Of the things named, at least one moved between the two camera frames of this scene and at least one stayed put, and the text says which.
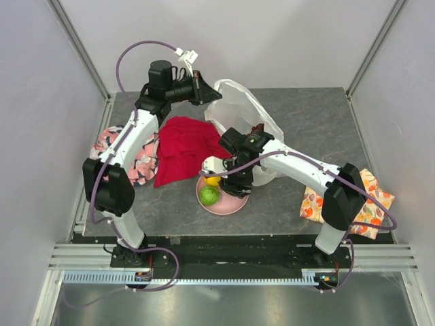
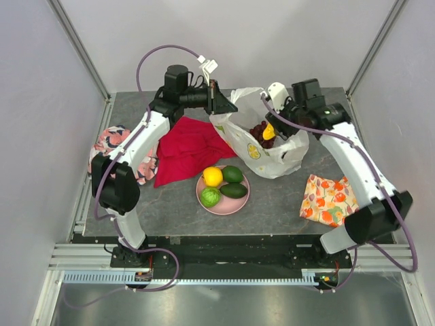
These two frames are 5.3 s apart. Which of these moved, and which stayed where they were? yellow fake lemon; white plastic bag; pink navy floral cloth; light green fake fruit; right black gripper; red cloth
Moved: white plastic bag; right black gripper
Stayed: yellow fake lemon; red cloth; pink navy floral cloth; light green fake fruit
